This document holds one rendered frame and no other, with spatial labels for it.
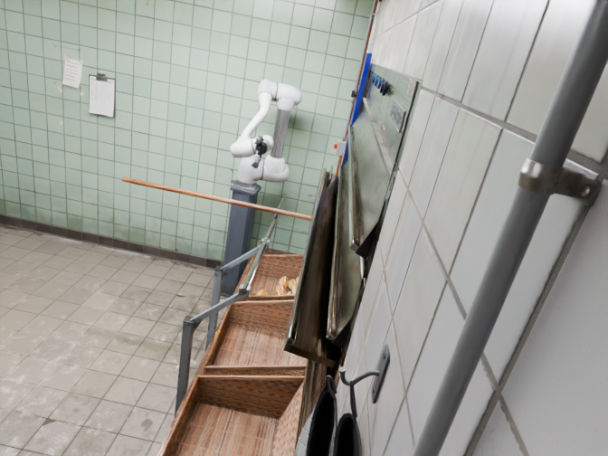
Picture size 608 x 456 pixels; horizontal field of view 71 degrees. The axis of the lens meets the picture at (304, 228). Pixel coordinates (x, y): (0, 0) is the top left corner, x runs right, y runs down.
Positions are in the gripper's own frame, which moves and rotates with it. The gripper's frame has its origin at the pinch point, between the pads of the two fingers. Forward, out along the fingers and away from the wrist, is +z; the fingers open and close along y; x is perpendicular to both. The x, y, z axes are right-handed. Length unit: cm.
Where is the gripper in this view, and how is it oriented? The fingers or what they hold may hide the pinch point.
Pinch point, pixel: (255, 154)
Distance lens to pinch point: 256.4
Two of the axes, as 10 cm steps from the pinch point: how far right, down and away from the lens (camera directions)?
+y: -1.8, 9.0, 3.9
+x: -9.8, -2.1, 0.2
